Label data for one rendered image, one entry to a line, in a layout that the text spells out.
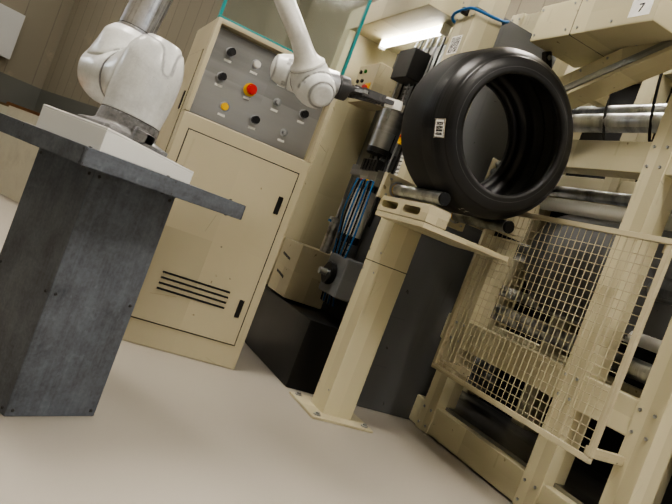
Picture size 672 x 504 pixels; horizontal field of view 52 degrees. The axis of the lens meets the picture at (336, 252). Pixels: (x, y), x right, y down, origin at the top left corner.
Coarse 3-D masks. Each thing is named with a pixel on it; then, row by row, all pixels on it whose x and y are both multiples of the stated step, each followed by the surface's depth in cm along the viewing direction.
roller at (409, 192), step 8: (392, 192) 257; (400, 192) 251; (408, 192) 245; (416, 192) 240; (424, 192) 236; (432, 192) 231; (440, 192) 228; (424, 200) 236; (432, 200) 231; (440, 200) 226; (448, 200) 227
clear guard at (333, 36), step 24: (240, 0) 263; (264, 0) 266; (312, 0) 273; (336, 0) 277; (360, 0) 281; (240, 24) 264; (264, 24) 268; (312, 24) 275; (336, 24) 279; (360, 24) 282; (288, 48) 272; (336, 48) 280
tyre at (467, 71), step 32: (448, 64) 231; (480, 64) 222; (512, 64) 225; (544, 64) 232; (416, 96) 235; (448, 96) 221; (512, 96) 259; (544, 96) 249; (416, 128) 231; (448, 128) 220; (512, 128) 262; (544, 128) 256; (416, 160) 235; (448, 160) 223; (512, 160) 264; (544, 160) 254; (448, 192) 229; (480, 192) 228; (512, 192) 259; (544, 192) 239
